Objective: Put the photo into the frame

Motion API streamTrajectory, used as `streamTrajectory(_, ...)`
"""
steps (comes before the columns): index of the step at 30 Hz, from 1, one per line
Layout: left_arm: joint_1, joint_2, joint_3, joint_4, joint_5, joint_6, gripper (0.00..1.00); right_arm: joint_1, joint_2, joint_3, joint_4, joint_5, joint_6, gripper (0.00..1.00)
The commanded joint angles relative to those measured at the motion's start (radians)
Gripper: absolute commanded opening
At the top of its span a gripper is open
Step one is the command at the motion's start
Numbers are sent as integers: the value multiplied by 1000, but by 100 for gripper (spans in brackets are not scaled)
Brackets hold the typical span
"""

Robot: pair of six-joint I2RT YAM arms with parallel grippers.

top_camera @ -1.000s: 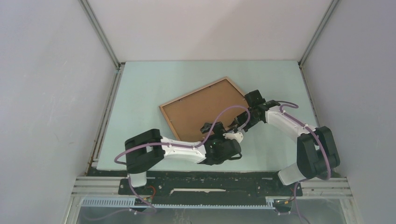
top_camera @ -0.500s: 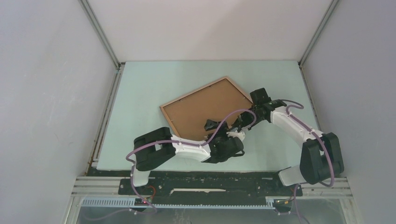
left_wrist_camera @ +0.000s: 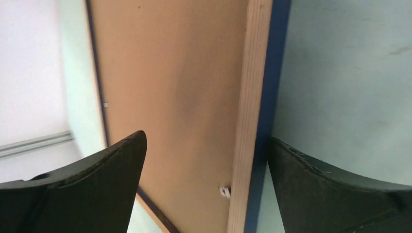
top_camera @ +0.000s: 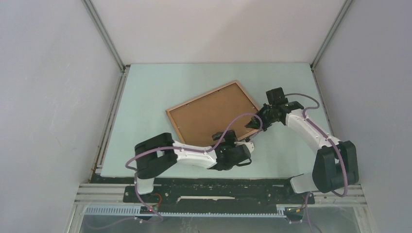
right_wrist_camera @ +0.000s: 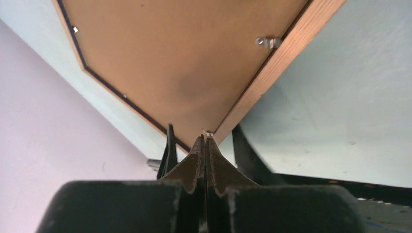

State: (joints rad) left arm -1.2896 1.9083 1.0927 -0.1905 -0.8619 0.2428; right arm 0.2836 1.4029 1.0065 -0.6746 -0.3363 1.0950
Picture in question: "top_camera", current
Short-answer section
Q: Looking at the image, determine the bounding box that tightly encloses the wooden picture frame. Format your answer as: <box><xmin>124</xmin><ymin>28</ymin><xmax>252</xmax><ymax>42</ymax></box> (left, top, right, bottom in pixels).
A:
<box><xmin>165</xmin><ymin>80</ymin><xmax>262</xmax><ymax>147</ymax></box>

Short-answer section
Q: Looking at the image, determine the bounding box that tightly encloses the brown backing board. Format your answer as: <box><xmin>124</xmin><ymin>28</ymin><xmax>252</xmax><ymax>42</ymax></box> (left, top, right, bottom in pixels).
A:
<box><xmin>169</xmin><ymin>83</ymin><xmax>258</xmax><ymax>145</ymax></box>

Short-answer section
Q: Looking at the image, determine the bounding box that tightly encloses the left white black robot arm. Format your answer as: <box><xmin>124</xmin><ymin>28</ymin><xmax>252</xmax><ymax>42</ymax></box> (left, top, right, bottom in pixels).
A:
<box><xmin>125</xmin><ymin>130</ymin><xmax>255</xmax><ymax>202</ymax></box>

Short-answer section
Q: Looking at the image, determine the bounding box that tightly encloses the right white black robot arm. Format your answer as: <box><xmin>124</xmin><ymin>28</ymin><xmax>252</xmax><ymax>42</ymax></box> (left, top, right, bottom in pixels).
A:
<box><xmin>245</xmin><ymin>87</ymin><xmax>359</xmax><ymax>203</ymax></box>

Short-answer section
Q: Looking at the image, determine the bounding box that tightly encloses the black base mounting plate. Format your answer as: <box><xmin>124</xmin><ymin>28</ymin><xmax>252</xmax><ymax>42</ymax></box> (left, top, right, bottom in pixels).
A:
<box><xmin>122</xmin><ymin>178</ymin><xmax>315</xmax><ymax>215</ymax></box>

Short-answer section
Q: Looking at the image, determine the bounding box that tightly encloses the small green circuit board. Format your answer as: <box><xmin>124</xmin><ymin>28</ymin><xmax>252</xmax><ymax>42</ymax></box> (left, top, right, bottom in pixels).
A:
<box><xmin>139</xmin><ymin>206</ymin><xmax>157</xmax><ymax>215</ymax></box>

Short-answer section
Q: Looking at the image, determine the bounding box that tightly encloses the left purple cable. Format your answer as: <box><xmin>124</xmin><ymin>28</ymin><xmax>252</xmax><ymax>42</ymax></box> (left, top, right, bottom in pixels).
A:
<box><xmin>86</xmin><ymin>113</ymin><xmax>264</xmax><ymax>231</ymax></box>

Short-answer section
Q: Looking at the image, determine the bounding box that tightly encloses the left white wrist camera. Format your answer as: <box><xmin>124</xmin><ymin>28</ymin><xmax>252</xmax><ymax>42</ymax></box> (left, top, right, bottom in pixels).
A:
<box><xmin>234</xmin><ymin>142</ymin><xmax>255</xmax><ymax>153</ymax></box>

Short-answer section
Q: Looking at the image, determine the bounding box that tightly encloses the aluminium rail frame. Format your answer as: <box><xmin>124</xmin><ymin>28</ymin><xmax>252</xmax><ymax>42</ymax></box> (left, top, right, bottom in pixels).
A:
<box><xmin>66</xmin><ymin>178</ymin><xmax>373</xmax><ymax>233</ymax></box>

